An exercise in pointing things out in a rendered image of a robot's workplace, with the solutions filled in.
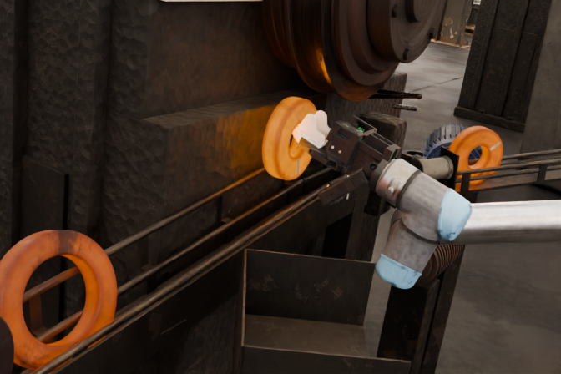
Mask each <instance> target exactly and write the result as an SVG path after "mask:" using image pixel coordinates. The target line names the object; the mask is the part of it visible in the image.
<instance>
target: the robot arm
mask: <svg viewBox="0 0 561 374"><path fill-rule="evenodd" d="M357 120H358V121H360V122H361V123H363V124H364V125H366V126H368V127H369V129H368V131H366V132H365V133H363V132H364V129H362V128H361V127H360V128H358V129H357V126H358V123H357ZM376 131H377V129H376V128H374V127H372V126H371V125H370V124H368V123H366V122H364V121H363V120H361V119H359V118H358V117H356V116H355V115H353V116H352V119H351V122H350V123H347V122H345V121H344V120H339V121H337V122H335V123H334V125H333V128H332V129H330V128H329V127H328V125H327V115H326V113H325V112H323V111H317V112H316V113H315V114H308V115H307V116H306V117H305V118H304V119H303V121H302V122H301V123H300V124H298V125H297V126H296V127H295V129H294V130H293V132H292V134H293V136H294V138H295V139H296V141H297V142H298V143H299V145H300V146H301V147H302V148H303V149H304V150H305V151H306V152H307V153H308V154H309V155H310V156H311V157H312V158H314V159H316V160H318V161H320V162H322V163H323V164H324V165H326V166H327V167H329V168H331V169H333V170H335V171H337V172H341V173H344V174H346V175H349V174H352V173H354V172H356V171H358V170H359V169H361V168H363V169H362V170H360V171H358V172H356V173H355V174H353V175H351V176H350V177H348V178H346V179H344V180H343V181H341V182H339V183H337V184H336V183H334V184H329V185H327V187H325V188H324V189H323V190H322V192H320V193H319V194H318V196H319V198H320V200H321V203H322V204H323V206H325V205H328V204H330V205H333V204H336V203H338V202H339V201H340V200H342V199H344V198H343V196H345V195H347V194H349V193H350V192H352V191H353V190H356V189H357V188H359V187H361V186H363V185H364V184H367V183H369V185H368V187H369V189H370V190H372V191H374V192H375V193H377V195H378V196H380V197H381V198H383V199H384V200H386V201H387V202H389V203H390V204H392V205H394V206H396V208H395V210H394V212H393V214H392V217H391V220H390V230H389V233H388V238H387V245H386V247H385V249H384V251H383V252H382V253H381V254H380V258H379V260H378V262H377V265H376V269H377V273H378V275H379V276H380V277H381V278H382V279H383V280H384V281H386V282H387V283H389V284H390V285H393V286H395V287H397V288H401V289H408V288H411V287H413V286H414V284H415V283H416V281H417V279H418V277H419V276H421V275H422V271H423V270H424V268H425V266H426V264H427V263H428V261H429V259H430V258H431V256H432V253H433V252H434V250H435V249H436V247H437V245H466V244H497V243H529V242H561V200H539V201H519V202H498V203H478V204H471V203H470V202H469V201H468V200H466V199H465V198H464V197H462V196H461V195H460V194H458V193H457V192H455V191H454V190H453V189H451V188H450V189H449V188H448V187H447V186H445V185H444V184H441V183H440V182H438V181H436V180H435V179H433V178H432V177H430V176H428V175H427V174H424V173H423V172H422V171H420V170H419V169H417V168H416V167H414V166H412V165H411V164H409V163H408V162H406V161H405V160H403V159H398V158H397V156H398V153H399V151H400V149H401V147H399V146H397V145H396V144H394V143H393V142H391V141H389V140H388V139H385V138H384V137H382V136H381V135H380V134H377V133H376Z"/></svg>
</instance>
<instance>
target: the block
mask: <svg viewBox="0 0 561 374"><path fill-rule="evenodd" d="M360 119H361V120H363V121H364V122H366V123H368V124H370V125H371V126H372V127H374V128H376V129H377V131H376V133H377V134H380V135H381V136H382V137H384V138H385V139H388V140H389V141H391V142H393V143H394V144H396V145H397V146H399V147H401V149H400V151H399V153H398V156H397V158H398V159H400V158H401V155H402V147H403V143H404V139H405V134H406V130H407V121H406V120H405V119H400V118H397V117H394V116H391V115H387V114H382V113H378V112H370V113H368V114H363V115H362V116H361V117H360ZM360 127H361V128H362V129H364V132H363V133H365V132H366V131H368V129H369V127H368V126H366V125H364V124H363V123H361V122H360V121H359V124H358V128H360ZM390 208H391V206H390V205H387V201H386V200H384V199H383V198H381V197H380V196H378V195H377V193H375V192H374V191H372V190H370V192H369V196H368V201H367V205H365V208H364V213H367V214H369V215H373V216H376V217H377V216H380V215H383V214H384V213H386V212H387V211H388V210H389V209H390Z"/></svg>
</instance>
